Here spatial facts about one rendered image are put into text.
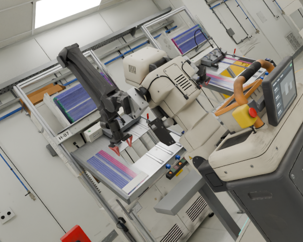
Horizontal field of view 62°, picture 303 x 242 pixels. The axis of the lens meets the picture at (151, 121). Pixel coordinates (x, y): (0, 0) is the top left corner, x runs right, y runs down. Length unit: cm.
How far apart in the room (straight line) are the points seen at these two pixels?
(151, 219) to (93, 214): 165
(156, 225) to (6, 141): 227
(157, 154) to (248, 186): 106
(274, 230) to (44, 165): 299
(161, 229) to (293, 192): 140
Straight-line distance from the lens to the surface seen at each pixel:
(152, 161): 191
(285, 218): 105
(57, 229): 362
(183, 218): 229
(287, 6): 601
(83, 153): 214
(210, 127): 133
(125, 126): 220
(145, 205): 212
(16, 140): 367
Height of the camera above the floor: 109
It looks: 2 degrees down
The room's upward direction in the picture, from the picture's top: 36 degrees counter-clockwise
